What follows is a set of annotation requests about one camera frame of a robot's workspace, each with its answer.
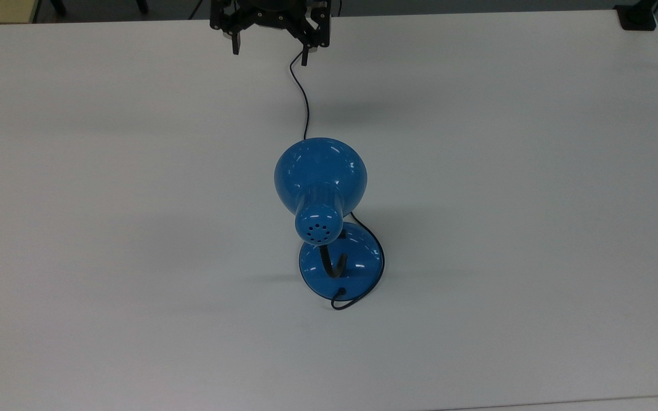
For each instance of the blue desk lamp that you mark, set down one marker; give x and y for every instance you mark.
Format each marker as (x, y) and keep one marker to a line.
(329, 211)

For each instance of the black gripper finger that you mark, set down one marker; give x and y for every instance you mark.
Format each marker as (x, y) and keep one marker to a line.
(236, 41)
(305, 52)

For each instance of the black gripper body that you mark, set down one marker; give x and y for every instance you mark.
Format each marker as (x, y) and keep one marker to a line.
(275, 16)

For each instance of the black chair leg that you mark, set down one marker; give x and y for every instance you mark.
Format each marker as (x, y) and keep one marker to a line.
(141, 5)
(58, 7)

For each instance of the black clamp block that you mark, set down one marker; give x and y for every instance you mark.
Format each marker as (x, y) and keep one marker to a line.
(637, 17)

